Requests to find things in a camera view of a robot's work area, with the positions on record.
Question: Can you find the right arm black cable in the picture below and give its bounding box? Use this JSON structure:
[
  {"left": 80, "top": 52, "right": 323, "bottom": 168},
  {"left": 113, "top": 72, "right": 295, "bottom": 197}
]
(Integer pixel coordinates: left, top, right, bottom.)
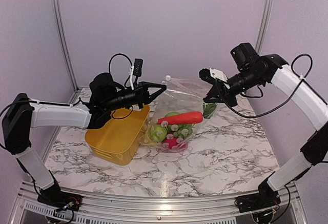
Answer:
[{"left": 291, "top": 53, "right": 314, "bottom": 77}]

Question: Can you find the aluminium frame post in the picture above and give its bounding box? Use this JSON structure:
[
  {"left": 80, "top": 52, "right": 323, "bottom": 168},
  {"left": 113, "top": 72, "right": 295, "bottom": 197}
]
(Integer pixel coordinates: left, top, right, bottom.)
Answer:
[
  {"left": 243, "top": 0, "right": 276, "bottom": 55},
  {"left": 52, "top": 0, "right": 79, "bottom": 92}
]

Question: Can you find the left aluminium frame post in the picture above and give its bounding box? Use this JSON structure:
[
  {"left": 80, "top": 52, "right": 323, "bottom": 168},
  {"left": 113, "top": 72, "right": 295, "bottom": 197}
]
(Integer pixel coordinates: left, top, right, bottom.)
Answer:
[{"left": 52, "top": 0, "right": 79, "bottom": 92}]

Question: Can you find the green apple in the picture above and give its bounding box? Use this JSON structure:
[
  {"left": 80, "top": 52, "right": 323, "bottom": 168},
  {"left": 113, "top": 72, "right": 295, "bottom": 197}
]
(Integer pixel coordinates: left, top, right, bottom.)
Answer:
[{"left": 165, "top": 112, "right": 180, "bottom": 117}]

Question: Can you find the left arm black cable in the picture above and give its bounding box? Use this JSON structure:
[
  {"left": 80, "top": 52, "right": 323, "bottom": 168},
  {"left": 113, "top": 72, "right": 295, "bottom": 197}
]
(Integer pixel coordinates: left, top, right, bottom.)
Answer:
[{"left": 108, "top": 53, "right": 133, "bottom": 75}]

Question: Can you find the clear zip top bag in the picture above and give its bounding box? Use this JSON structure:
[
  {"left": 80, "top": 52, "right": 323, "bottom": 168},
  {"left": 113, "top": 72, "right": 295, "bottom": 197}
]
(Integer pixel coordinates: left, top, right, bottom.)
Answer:
[{"left": 139, "top": 75, "right": 217, "bottom": 152}]

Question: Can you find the red apple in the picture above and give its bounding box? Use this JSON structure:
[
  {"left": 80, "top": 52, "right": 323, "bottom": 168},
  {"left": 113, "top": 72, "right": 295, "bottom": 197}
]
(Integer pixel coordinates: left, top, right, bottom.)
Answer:
[{"left": 162, "top": 137, "right": 188, "bottom": 152}]

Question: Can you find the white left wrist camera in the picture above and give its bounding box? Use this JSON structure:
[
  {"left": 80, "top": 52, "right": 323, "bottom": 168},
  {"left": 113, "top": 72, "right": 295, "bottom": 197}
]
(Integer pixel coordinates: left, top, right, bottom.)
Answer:
[{"left": 124, "top": 58, "right": 143, "bottom": 90}]

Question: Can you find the yellow plastic basket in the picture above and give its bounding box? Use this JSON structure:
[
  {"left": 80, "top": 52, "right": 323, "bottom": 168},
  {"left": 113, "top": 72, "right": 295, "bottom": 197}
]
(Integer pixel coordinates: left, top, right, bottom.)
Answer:
[{"left": 85, "top": 105, "right": 150, "bottom": 166}]

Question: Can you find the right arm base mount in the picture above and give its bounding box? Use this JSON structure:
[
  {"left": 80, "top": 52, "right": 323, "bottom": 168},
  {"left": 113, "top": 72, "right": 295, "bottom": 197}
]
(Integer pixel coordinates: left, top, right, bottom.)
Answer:
[{"left": 234, "top": 193, "right": 281, "bottom": 213}]

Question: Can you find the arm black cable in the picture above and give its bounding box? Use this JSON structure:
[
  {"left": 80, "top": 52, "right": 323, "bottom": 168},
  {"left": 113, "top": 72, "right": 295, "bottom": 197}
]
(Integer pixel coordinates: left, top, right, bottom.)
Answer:
[
  {"left": 108, "top": 53, "right": 133, "bottom": 75},
  {"left": 291, "top": 53, "right": 314, "bottom": 77}
]

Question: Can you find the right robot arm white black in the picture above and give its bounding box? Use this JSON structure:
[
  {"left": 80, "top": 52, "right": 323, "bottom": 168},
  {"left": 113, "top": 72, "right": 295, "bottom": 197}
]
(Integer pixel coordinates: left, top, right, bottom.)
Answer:
[{"left": 199, "top": 43, "right": 327, "bottom": 208}]

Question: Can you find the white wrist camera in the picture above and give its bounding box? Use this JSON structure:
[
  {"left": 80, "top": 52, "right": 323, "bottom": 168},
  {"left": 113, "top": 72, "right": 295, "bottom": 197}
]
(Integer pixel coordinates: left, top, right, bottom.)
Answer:
[
  {"left": 124, "top": 58, "right": 143, "bottom": 90},
  {"left": 199, "top": 68, "right": 217, "bottom": 85}
]

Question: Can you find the green grape bunch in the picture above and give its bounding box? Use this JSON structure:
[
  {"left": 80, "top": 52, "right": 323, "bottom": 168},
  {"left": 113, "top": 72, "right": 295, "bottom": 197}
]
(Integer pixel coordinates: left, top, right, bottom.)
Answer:
[{"left": 167, "top": 124, "right": 193, "bottom": 138}]

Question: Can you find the front aluminium rail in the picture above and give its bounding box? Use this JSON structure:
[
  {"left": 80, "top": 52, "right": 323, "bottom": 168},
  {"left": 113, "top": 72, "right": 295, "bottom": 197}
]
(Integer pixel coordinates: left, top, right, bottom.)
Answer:
[{"left": 15, "top": 180, "right": 300, "bottom": 224}]

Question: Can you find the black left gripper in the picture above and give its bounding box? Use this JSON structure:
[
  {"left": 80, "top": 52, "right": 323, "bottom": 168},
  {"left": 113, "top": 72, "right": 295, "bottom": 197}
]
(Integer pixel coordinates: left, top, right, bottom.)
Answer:
[{"left": 103, "top": 80, "right": 166, "bottom": 111}]

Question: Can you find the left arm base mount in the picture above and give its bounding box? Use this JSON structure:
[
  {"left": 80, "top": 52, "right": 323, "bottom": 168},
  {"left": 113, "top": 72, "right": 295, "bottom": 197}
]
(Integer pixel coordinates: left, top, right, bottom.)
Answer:
[{"left": 37, "top": 192, "right": 82, "bottom": 211}]

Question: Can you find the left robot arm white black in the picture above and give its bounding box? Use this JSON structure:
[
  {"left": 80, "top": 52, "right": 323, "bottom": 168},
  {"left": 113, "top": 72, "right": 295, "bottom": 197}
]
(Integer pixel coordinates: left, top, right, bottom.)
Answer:
[{"left": 1, "top": 72, "right": 167, "bottom": 206}]

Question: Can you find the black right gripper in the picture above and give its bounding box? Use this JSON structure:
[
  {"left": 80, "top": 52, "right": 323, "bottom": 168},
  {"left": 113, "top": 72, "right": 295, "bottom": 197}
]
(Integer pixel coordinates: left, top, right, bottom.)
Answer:
[{"left": 204, "top": 67, "right": 264, "bottom": 107}]

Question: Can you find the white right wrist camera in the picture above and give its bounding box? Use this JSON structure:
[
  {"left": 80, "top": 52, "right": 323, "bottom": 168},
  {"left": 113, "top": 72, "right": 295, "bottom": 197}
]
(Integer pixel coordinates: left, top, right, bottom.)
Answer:
[{"left": 199, "top": 68, "right": 217, "bottom": 85}]

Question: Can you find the right aluminium frame post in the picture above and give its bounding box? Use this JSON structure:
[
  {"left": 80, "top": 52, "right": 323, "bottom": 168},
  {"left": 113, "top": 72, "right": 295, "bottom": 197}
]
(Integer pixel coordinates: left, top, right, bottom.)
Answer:
[{"left": 243, "top": 0, "right": 276, "bottom": 55}]

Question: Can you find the orange carrot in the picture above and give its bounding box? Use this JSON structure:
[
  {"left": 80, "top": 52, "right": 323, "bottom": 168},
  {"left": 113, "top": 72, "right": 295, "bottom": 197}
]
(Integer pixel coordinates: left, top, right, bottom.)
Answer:
[{"left": 157, "top": 111, "right": 203, "bottom": 125}]

